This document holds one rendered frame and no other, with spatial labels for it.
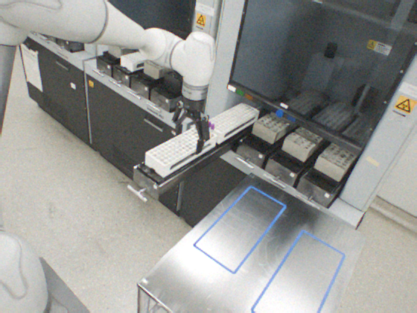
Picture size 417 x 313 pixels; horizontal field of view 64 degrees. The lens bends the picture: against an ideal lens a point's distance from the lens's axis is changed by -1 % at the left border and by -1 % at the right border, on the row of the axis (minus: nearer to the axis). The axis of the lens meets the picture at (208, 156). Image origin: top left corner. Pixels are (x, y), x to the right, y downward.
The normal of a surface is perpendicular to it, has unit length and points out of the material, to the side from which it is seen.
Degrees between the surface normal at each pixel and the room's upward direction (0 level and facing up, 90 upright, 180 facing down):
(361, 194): 90
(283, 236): 0
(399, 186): 90
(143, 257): 0
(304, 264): 0
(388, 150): 90
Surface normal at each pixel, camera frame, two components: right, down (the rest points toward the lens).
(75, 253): 0.15, -0.77
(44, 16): 0.48, 0.76
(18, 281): 0.85, 0.13
